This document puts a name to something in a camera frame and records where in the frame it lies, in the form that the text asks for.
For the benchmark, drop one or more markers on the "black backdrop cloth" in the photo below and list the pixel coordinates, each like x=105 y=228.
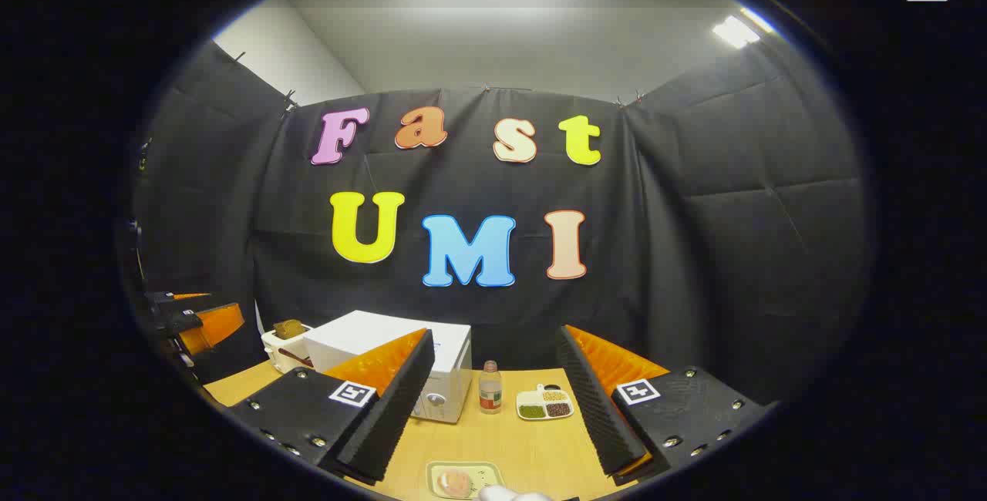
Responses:
x=678 y=254

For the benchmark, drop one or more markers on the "pale green square plate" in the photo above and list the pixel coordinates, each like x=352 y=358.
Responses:
x=486 y=474

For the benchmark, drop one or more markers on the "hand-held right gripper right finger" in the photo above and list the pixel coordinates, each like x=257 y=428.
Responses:
x=597 y=408

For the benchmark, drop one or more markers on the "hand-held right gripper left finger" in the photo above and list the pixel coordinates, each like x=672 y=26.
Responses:
x=401 y=401

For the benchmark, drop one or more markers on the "white microwave oven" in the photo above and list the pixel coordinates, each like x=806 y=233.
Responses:
x=370 y=335

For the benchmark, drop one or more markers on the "white divided dish of beans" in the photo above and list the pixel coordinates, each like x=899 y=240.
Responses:
x=544 y=405

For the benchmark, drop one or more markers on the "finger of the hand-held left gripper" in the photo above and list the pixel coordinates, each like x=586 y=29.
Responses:
x=208 y=324
x=173 y=297

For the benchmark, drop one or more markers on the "clear bottle with red label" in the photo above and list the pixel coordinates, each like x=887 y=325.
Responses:
x=490 y=393

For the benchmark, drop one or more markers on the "wooden spoon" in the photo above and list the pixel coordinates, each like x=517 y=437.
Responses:
x=297 y=357

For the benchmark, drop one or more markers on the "ceiling light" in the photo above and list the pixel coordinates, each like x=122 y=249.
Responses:
x=736 y=31

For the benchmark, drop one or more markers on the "white toaster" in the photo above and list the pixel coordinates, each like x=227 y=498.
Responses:
x=271 y=351

